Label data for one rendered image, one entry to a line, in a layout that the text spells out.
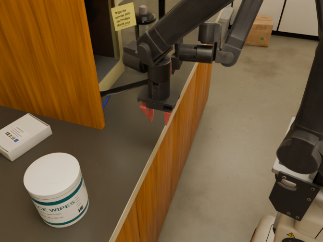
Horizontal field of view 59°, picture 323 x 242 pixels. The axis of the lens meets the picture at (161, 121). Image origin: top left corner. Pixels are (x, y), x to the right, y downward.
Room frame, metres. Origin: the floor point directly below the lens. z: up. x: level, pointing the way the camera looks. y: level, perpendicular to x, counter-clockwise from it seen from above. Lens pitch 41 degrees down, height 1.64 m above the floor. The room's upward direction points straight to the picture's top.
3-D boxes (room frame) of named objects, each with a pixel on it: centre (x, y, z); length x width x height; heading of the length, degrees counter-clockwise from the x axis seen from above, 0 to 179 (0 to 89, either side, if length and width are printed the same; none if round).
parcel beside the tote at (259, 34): (3.43, -1.14, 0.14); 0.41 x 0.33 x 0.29; 78
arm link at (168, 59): (0.62, 0.01, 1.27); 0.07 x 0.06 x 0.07; 52
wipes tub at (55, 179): (0.44, 0.26, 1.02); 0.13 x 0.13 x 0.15
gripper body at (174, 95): (0.61, 0.01, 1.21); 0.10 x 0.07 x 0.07; 72
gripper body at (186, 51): (0.85, -0.08, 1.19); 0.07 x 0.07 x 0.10; 74
